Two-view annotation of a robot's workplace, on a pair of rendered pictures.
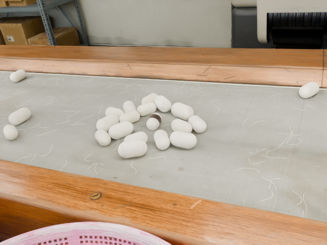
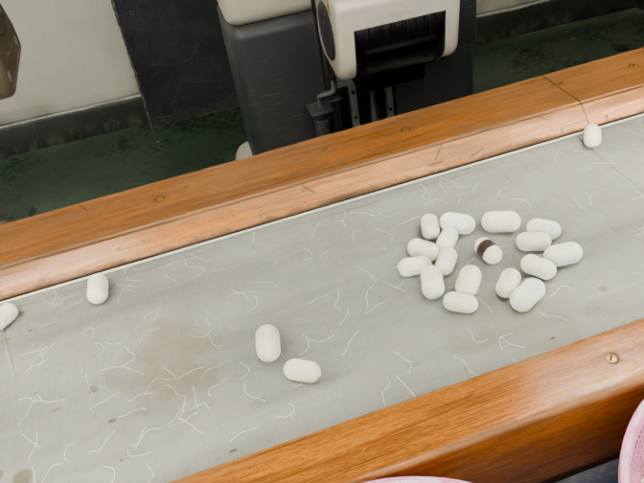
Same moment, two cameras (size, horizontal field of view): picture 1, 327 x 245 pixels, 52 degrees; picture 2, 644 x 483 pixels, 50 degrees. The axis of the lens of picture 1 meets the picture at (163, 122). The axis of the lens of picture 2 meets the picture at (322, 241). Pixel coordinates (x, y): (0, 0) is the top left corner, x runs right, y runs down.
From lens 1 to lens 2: 49 cm
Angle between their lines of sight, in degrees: 32
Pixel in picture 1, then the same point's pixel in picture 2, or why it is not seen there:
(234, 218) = not seen: outside the picture
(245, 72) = (494, 138)
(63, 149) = (422, 347)
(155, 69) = (357, 177)
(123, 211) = not seen: outside the picture
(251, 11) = (267, 28)
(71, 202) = (600, 379)
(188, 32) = (34, 85)
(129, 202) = not seen: outside the picture
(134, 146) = (537, 288)
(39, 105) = (244, 314)
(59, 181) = (542, 371)
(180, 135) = (565, 250)
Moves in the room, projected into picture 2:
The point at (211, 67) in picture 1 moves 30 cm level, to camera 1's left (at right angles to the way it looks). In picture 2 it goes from (444, 147) to (243, 284)
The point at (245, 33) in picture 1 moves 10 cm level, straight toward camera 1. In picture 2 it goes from (265, 67) to (285, 83)
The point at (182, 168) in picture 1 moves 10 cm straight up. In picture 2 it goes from (603, 287) to (617, 195)
